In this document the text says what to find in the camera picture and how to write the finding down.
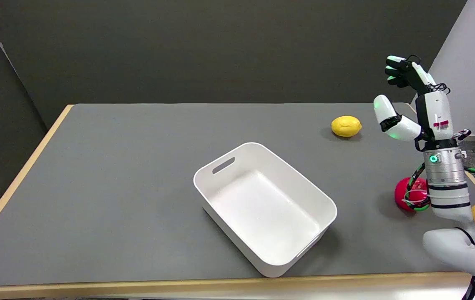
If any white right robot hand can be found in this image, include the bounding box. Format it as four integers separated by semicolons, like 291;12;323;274
373;55;471;151

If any red apple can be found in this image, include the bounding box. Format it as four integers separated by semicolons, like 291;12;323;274
395;177;430;212

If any yellow lemon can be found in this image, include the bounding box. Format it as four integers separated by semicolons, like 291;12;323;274
331;115;362;138

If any white plastic bin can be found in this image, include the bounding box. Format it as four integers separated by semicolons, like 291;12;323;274
193;142;338;278

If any green black braided cable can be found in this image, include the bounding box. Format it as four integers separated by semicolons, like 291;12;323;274
404;163;475;212

